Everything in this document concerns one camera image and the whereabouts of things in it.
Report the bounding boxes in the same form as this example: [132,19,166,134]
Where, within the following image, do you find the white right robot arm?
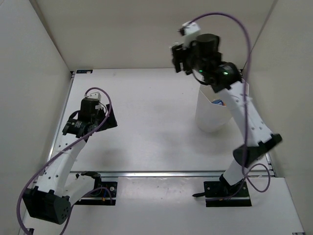
[171,34,282,196]

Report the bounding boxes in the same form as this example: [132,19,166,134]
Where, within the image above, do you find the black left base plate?
[75,178,118,206]

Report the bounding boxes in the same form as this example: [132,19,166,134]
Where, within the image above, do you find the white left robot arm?
[22,93,117,225]

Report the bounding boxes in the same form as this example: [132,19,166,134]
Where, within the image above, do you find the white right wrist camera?
[178,22,201,48]

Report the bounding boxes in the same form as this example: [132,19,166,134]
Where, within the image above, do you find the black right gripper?
[173,38,207,75]

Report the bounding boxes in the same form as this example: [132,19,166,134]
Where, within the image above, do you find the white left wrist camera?
[85,92,101,101]

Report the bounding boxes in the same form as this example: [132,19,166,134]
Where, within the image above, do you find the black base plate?
[192,181,252,208]
[75,178,118,206]

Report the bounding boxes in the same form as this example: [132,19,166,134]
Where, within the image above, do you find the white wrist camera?
[85,92,101,101]
[178,22,201,48]

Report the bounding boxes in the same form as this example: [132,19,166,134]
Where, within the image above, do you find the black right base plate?
[192,181,252,208]

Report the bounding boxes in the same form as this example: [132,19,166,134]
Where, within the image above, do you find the white plastic bin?
[195,82,250,133]

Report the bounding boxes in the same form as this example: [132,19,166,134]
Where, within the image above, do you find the clear bottle blue label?
[211,99,225,106]

